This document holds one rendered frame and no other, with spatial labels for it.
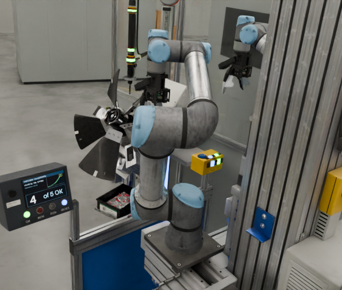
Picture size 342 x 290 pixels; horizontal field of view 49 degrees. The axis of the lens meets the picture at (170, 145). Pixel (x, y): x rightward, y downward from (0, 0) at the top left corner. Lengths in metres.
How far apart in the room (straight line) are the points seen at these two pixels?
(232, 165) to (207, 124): 1.58
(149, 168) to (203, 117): 0.24
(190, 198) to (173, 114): 0.42
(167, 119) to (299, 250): 0.58
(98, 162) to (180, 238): 0.91
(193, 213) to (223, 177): 1.34
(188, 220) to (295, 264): 0.39
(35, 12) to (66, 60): 0.97
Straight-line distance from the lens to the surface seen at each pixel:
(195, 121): 1.01
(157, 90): 1.45
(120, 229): 1.90
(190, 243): 1.42
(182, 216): 1.36
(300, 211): 1.21
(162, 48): 1.30
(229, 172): 2.63
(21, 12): 7.34
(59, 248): 3.14
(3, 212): 1.51
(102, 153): 2.17
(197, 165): 2.10
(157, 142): 1.01
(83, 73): 7.66
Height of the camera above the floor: 1.95
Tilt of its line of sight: 23 degrees down
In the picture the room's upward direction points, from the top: 4 degrees clockwise
